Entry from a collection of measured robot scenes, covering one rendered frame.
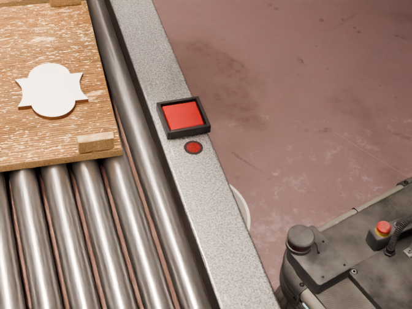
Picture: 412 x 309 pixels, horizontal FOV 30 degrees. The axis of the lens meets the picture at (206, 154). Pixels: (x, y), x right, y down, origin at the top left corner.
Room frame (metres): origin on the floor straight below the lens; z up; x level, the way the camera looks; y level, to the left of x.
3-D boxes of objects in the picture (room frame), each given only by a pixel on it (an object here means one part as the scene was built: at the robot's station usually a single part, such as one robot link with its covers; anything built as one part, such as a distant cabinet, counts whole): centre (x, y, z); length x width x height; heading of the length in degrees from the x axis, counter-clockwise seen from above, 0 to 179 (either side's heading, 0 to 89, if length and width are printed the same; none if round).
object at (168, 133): (0.94, 0.05, 0.92); 0.08 x 0.08 x 0.02; 21
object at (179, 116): (0.94, 0.05, 0.92); 0.06 x 0.06 x 0.01; 21
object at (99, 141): (0.84, 0.18, 0.95); 0.06 x 0.02 x 0.03; 108
